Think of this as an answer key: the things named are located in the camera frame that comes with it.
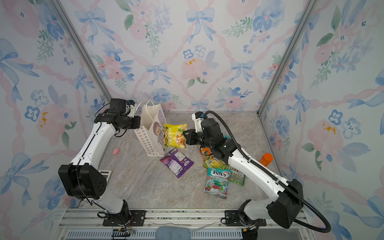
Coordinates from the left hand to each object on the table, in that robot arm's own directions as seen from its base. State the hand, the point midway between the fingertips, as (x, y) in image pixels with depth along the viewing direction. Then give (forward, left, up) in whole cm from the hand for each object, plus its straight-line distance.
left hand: (140, 121), depth 84 cm
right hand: (-12, -26, +6) cm, 29 cm away
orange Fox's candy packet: (-6, -36, -20) cm, 42 cm away
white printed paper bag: (-9, -8, +1) cm, 12 cm away
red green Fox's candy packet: (-27, -43, -20) cm, 55 cm away
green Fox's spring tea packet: (-15, -41, -20) cm, 48 cm away
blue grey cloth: (-50, -21, -20) cm, 58 cm away
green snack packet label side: (-23, -55, -22) cm, 64 cm away
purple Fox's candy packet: (-14, -20, -21) cm, 32 cm away
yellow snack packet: (-13, -21, +5) cm, 25 cm away
